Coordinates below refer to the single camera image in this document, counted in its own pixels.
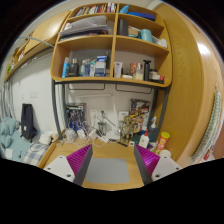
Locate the teal blanket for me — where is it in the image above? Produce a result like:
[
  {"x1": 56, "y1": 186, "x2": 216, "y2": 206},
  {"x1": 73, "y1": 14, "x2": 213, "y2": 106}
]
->
[{"x1": 0, "y1": 117, "x2": 31, "y2": 162}]

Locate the wooden wardrobe side panel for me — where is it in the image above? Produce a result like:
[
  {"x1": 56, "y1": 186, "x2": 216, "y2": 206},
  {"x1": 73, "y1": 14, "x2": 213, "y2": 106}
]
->
[{"x1": 156, "y1": 3, "x2": 223, "y2": 167}]

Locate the black thermos bottle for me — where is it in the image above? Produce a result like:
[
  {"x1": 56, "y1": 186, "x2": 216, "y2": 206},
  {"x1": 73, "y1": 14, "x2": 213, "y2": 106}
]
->
[{"x1": 143, "y1": 60, "x2": 151, "y2": 81}]

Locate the wooden wall shelf unit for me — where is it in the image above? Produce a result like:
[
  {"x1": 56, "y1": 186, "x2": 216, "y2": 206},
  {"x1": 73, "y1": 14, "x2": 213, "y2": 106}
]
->
[{"x1": 51, "y1": 3, "x2": 172, "y2": 88}]

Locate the dark bottle on shelf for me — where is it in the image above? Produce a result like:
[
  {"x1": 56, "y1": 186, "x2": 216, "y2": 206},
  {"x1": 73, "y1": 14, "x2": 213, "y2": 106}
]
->
[{"x1": 69, "y1": 58, "x2": 79, "y2": 77}]

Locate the blue tube on shelf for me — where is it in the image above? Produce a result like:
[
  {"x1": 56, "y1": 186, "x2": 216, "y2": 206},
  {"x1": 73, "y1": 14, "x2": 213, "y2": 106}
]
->
[{"x1": 62, "y1": 57, "x2": 70, "y2": 78}]

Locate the stack of papers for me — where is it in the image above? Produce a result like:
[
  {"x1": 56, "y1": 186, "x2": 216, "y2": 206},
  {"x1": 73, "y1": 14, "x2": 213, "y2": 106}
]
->
[{"x1": 60, "y1": 16, "x2": 109, "y2": 37}]

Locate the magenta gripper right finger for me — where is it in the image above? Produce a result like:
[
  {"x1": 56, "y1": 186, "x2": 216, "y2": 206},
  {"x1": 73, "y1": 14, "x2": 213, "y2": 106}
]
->
[{"x1": 134, "y1": 145, "x2": 160, "y2": 185}]

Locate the blue white box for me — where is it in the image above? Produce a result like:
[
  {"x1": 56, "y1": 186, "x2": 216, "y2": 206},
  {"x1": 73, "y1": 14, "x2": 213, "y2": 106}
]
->
[{"x1": 95, "y1": 56, "x2": 107, "y2": 77}]

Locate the white glue bottle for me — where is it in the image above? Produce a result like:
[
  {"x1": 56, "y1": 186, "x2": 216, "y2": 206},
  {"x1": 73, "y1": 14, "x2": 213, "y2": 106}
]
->
[{"x1": 139, "y1": 132, "x2": 149, "y2": 148}]

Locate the checkered blue pillow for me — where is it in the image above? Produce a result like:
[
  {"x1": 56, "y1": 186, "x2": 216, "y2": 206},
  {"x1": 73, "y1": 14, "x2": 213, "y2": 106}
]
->
[{"x1": 23, "y1": 143, "x2": 48, "y2": 166}]

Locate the blue spray bottle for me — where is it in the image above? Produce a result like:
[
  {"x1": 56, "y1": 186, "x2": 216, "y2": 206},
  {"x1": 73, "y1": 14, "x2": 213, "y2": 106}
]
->
[{"x1": 149, "y1": 116, "x2": 157, "y2": 142}]

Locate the grey mouse pad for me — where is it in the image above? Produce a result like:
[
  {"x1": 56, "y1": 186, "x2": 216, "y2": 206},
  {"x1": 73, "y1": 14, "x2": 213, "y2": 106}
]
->
[{"x1": 86, "y1": 158, "x2": 130, "y2": 184}]

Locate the white tape roll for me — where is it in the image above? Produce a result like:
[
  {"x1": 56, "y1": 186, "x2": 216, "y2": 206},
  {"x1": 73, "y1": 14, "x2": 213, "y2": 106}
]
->
[{"x1": 159, "y1": 149, "x2": 171, "y2": 158}]

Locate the row of books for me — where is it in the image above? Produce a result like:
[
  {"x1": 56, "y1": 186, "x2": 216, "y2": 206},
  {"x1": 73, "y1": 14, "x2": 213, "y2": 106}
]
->
[{"x1": 74, "y1": 2, "x2": 117, "y2": 16}]

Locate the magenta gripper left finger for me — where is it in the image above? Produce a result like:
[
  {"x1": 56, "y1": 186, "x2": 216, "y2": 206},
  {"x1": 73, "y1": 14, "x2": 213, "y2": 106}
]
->
[{"x1": 67, "y1": 145, "x2": 93, "y2": 186}]

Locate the white cream tube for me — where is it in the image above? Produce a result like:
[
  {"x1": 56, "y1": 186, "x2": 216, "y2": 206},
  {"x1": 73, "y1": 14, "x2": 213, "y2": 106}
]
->
[{"x1": 114, "y1": 62, "x2": 123, "y2": 78}]

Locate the yellow snack can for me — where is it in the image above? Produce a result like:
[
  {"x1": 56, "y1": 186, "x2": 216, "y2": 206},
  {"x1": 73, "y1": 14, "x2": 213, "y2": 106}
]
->
[{"x1": 155, "y1": 132, "x2": 170, "y2": 155}]

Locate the teal cup on shelf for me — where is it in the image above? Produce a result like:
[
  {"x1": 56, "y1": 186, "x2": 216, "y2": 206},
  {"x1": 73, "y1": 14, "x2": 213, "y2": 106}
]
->
[{"x1": 140, "y1": 29, "x2": 152, "y2": 42}]

